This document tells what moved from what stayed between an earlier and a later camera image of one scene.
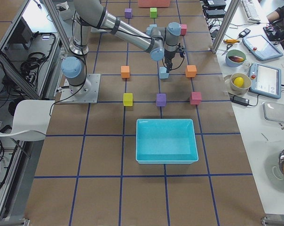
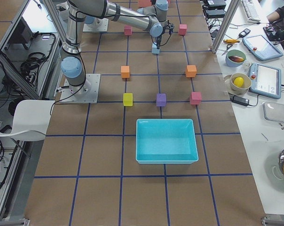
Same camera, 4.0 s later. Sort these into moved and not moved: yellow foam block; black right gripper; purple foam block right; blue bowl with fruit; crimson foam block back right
Moved: black right gripper
Not moved: yellow foam block; blue bowl with fruit; purple foam block right; crimson foam block back right
